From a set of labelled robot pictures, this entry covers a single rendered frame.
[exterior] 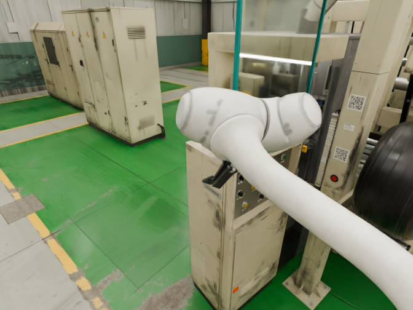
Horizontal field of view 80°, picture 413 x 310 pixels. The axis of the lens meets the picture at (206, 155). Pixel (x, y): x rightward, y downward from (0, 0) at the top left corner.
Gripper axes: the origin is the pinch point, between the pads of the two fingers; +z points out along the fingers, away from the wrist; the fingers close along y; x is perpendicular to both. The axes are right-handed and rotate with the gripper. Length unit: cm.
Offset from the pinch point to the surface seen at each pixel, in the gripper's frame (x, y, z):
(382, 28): -53, 75, -30
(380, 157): -74, 26, -13
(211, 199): -27, 1, 49
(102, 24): 97, 244, 238
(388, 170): -76, 20, -15
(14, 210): 98, -17, 282
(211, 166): -17.2, 14.5, 36.7
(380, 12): -49, 79, -32
